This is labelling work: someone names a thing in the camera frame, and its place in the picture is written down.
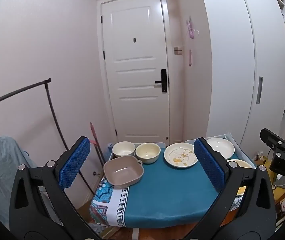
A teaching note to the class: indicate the black clothes rack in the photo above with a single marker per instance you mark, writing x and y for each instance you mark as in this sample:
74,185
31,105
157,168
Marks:
20,90

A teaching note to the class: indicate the white square bowl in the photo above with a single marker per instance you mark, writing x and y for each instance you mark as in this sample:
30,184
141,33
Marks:
123,150

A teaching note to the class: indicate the teal patterned tablecloth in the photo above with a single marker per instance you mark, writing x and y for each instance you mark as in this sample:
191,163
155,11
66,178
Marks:
167,195

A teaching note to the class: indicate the cream yellow-rimmed plate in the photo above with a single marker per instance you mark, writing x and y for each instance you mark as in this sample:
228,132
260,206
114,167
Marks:
242,164

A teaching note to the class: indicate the plain white plate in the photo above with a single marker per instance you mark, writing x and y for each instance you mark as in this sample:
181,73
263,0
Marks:
221,147

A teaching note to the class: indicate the cream round bowl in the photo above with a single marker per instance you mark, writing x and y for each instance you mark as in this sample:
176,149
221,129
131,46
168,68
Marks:
148,153

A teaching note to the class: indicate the white wardrobe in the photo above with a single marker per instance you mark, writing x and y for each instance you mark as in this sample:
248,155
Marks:
232,55

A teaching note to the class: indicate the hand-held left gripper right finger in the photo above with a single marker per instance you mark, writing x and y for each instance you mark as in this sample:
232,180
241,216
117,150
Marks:
207,165

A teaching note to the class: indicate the cartoon printed plate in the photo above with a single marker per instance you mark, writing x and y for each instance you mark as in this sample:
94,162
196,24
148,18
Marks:
180,156

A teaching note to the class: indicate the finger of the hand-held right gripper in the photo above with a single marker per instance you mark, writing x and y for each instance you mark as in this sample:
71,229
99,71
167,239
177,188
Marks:
272,138

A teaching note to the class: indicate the wall light switch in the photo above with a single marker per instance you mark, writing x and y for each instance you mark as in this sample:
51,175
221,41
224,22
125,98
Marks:
177,50

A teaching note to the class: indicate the white dish tray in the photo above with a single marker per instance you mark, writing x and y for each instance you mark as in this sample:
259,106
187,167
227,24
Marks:
237,142

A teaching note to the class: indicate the pink wall strip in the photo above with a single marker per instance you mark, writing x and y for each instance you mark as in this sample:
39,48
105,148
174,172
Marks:
190,58

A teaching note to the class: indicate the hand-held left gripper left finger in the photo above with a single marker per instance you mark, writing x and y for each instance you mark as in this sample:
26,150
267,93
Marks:
75,165

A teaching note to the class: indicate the grey hanging garment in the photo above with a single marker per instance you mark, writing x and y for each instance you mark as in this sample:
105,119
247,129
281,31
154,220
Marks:
2,160

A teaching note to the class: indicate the white panel door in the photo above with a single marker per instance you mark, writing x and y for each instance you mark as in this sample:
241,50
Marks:
132,80

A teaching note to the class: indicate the pink wall hook decoration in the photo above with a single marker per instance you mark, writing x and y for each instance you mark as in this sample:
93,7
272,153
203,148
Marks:
190,28

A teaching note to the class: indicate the clear water bottle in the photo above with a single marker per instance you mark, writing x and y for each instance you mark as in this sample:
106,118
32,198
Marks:
109,150

